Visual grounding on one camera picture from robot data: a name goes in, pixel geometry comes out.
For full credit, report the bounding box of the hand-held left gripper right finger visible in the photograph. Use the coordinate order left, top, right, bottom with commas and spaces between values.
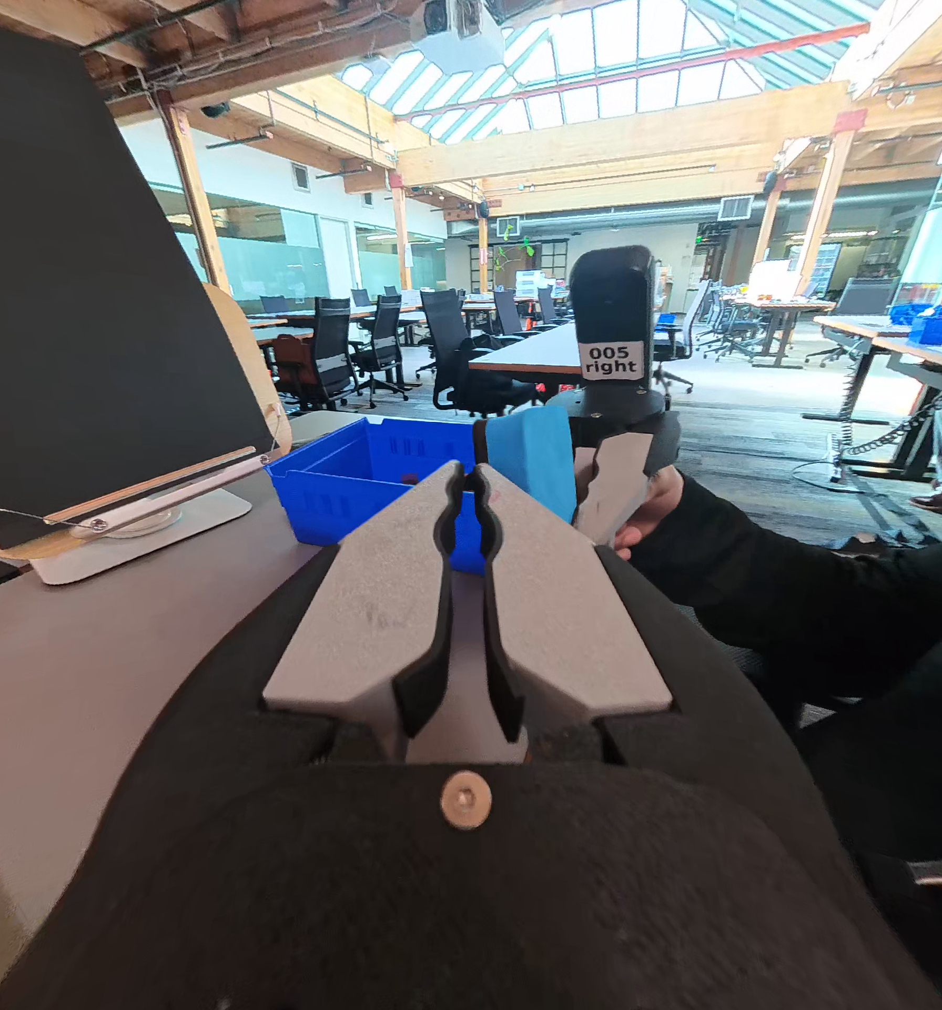
469, 462, 674, 744

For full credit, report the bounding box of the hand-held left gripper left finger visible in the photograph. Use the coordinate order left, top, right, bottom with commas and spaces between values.
261, 460, 465, 760

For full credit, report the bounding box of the blue whiteboard eraser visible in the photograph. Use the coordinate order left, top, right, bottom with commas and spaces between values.
487, 406, 578, 526

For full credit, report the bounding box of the blue plastic bin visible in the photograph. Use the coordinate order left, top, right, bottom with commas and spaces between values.
266, 417, 488, 573

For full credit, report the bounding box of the person's right forearm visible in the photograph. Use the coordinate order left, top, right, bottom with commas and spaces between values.
629, 473, 942, 703

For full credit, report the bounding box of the person's right hand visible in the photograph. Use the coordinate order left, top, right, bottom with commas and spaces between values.
614, 466, 685, 561

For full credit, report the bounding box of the office desk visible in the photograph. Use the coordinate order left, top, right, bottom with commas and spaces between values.
727, 294, 835, 370
468, 319, 681, 391
802, 314, 942, 474

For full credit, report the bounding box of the group of black office chairs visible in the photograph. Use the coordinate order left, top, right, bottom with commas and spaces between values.
259, 276, 902, 419

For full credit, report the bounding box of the brown chair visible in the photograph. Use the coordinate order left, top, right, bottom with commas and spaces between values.
274, 335, 322, 411

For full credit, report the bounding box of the red ceiling pipe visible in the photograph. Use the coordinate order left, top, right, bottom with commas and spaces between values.
396, 22, 872, 123

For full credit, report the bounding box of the white screen stand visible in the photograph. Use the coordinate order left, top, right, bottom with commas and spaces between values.
29, 446, 270, 587

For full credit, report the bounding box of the white ceiling projector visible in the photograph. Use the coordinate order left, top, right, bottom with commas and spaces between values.
411, 0, 507, 76

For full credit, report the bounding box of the blue storage bin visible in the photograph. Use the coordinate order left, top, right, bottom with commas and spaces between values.
889, 304, 942, 346

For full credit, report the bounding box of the black screen panel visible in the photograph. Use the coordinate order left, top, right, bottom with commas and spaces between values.
0, 16, 275, 553

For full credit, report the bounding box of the black coiled cable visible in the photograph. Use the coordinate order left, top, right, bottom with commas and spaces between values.
834, 390, 942, 474

